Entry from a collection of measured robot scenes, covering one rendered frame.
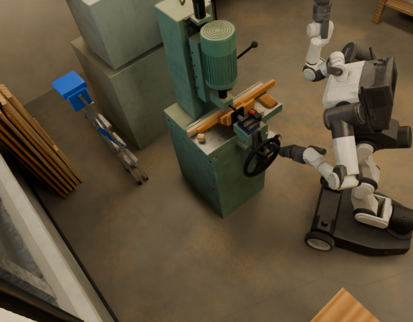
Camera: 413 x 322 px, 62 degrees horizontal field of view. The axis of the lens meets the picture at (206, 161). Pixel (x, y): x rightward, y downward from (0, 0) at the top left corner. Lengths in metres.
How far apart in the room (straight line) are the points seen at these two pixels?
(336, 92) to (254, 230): 1.38
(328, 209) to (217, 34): 1.51
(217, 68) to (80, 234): 1.83
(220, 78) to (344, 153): 0.72
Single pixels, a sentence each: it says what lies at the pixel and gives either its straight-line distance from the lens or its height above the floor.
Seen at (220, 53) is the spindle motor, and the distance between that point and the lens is 1.73.
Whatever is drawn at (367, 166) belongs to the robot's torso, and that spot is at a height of 0.80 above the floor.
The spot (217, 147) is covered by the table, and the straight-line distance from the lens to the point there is 2.00.
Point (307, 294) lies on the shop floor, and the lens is 2.59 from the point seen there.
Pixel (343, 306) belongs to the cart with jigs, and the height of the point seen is 0.53.
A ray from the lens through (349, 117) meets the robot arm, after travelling 1.57.
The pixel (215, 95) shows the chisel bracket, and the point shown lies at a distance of 2.04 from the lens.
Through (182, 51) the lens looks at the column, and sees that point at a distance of 1.93.
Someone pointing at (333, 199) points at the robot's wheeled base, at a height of 0.19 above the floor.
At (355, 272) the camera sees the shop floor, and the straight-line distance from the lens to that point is 2.70.
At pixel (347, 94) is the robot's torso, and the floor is 1.35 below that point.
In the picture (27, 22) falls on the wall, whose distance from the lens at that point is 3.92.
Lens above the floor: 2.48
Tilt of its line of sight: 54 degrees down
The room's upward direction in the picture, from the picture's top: 10 degrees counter-clockwise
